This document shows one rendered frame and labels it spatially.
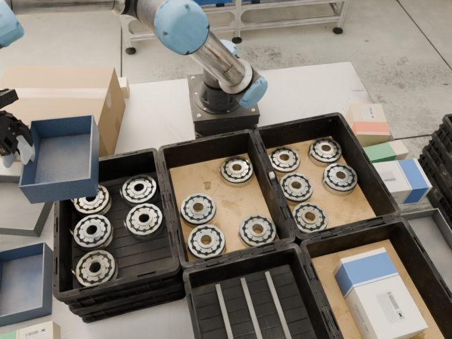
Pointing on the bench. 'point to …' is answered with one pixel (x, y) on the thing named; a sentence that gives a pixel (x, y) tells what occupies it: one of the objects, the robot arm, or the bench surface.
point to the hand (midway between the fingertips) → (27, 155)
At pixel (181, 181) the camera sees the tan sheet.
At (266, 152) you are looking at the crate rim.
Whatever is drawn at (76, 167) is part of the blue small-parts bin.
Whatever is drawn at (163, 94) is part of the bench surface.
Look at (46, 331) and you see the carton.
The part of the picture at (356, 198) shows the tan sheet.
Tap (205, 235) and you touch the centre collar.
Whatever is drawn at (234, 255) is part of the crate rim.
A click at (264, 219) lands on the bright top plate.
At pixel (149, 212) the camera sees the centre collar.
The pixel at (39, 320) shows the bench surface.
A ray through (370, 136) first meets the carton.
